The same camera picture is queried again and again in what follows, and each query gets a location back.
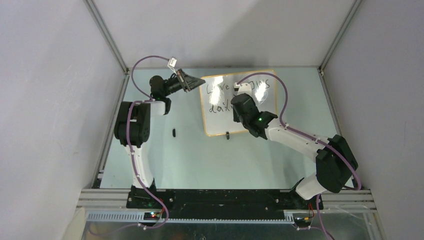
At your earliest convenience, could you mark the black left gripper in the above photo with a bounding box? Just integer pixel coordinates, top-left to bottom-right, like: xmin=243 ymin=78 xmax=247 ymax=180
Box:
xmin=163 ymin=69 xmax=206 ymax=97

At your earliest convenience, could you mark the yellow framed whiteboard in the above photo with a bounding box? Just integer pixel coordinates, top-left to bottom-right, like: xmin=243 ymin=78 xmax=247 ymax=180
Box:
xmin=199 ymin=69 xmax=279 ymax=137

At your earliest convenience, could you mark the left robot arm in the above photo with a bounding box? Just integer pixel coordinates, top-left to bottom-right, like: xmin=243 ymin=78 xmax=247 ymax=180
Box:
xmin=113 ymin=69 xmax=205 ymax=208

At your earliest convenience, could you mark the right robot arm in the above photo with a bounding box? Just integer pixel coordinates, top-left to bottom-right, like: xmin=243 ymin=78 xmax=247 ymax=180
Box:
xmin=231 ymin=93 xmax=358 ymax=209

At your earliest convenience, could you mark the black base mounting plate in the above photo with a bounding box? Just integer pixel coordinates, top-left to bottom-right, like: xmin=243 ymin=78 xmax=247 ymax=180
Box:
xmin=126 ymin=187 xmax=324 ymax=221

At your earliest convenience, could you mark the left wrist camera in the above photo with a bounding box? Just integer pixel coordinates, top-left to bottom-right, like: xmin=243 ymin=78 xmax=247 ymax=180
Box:
xmin=167 ymin=56 xmax=177 ymax=69

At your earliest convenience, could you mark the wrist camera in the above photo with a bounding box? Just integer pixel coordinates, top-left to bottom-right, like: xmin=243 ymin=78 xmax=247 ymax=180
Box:
xmin=233 ymin=83 xmax=252 ymax=97
xmin=167 ymin=56 xmax=177 ymax=69

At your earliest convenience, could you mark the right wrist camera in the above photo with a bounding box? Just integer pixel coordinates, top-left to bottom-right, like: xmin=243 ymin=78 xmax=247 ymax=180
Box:
xmin=233 ymin=83 xmax=252 ymax=97

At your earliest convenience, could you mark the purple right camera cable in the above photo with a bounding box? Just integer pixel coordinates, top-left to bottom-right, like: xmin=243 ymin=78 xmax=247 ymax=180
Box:
xmin=236 ymin=72 xmax=363 ymax=240

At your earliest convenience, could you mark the purple camera cable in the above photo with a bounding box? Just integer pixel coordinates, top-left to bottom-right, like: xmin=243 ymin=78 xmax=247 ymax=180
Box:
xmin=236 ymin=72 xmax=363 ymax=240
xmin=88 ymin=54 xmax=170 ymax=231

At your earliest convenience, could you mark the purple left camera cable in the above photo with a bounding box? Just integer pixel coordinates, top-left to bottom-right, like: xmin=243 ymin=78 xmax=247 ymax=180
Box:
xmin=88 ymin=54 xmax=170 ymax=231

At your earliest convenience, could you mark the aluminium frame rail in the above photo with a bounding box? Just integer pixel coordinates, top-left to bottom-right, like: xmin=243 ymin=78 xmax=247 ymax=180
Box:
xmin=84 ymin=0 xmax=129 ymax=189

